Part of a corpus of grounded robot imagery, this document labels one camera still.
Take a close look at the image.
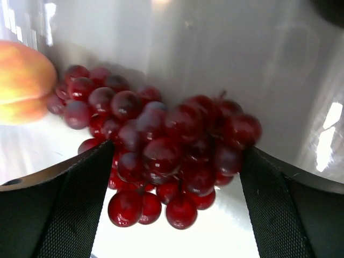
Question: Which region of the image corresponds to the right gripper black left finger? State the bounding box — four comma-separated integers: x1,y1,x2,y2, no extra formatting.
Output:
1,141,114,257

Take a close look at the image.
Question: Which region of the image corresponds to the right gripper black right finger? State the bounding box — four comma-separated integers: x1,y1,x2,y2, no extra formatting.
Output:
240,147,343,257

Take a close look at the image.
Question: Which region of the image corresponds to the red grape bunch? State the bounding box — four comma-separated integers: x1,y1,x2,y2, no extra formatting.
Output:
47,65,263,230

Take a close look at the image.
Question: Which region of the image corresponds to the yellow pink peach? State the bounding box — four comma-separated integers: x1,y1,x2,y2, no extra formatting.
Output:
1,40,58,125

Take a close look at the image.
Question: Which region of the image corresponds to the clear grey plastic bin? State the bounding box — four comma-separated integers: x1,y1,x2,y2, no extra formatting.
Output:
1,1,343,257

